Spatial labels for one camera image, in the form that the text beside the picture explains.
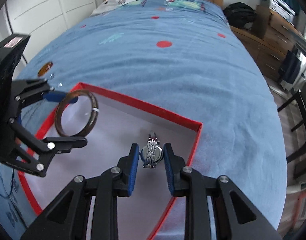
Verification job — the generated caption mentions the black backpack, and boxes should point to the black backpack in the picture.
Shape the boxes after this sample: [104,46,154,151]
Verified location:
[223,2,257,29]

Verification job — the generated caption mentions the dark blue hanging bag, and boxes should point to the dark blue hanging bag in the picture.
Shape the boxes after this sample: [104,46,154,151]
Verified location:
[278,50,301,91]

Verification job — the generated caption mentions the white garment on bed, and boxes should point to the white garment on bed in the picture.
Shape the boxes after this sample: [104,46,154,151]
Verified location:
[90,0,139,17]

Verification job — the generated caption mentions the dark brown bangle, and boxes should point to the dark brown bangle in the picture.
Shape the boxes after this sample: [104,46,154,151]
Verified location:
[54,89,100,137]

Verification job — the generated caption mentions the silver wristwatch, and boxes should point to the silver wristwatch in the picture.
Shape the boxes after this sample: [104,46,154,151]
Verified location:
[140,131,164,169]

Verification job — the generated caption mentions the dark grey chair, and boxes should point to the dark grey chair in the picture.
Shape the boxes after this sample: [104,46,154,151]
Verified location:
[276,74,306,181]

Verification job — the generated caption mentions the red shallow box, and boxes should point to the red shallow box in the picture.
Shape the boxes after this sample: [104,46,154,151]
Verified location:
[19,82,202,239]

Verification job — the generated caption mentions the white printer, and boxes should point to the white printer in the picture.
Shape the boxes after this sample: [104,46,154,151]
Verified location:
[260,0,295,24]

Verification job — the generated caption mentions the wooden drawer cabinet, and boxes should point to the wooden drawer cabinet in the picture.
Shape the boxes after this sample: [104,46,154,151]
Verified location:
[231,5,299,81]

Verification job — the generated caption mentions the blue patterned bedspread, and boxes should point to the blue patterned bedspread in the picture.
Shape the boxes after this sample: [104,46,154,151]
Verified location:
[0,0,287,239]

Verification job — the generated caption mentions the white wardrobe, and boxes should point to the white wardrobe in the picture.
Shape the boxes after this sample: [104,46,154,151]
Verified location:
[6,0,96,62]

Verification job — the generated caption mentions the amber orange bangle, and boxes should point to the amber orange bangle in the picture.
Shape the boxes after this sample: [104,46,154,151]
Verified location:
[38,61,53,77]

